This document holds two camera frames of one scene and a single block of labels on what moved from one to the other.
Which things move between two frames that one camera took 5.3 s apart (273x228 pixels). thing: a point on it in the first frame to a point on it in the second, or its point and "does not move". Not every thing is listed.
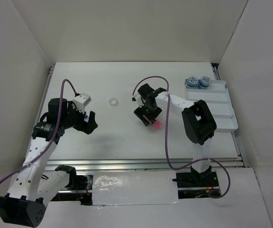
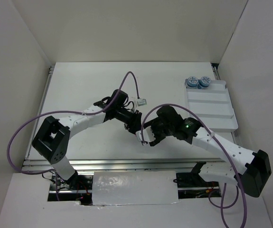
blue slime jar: [192, 81] does not move
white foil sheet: [136, 187] does not move
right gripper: [140, 112] to [153, 125]
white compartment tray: [217, 97] does not move
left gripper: [87, 127] to [134, 123]
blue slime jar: [205, 81] does not move
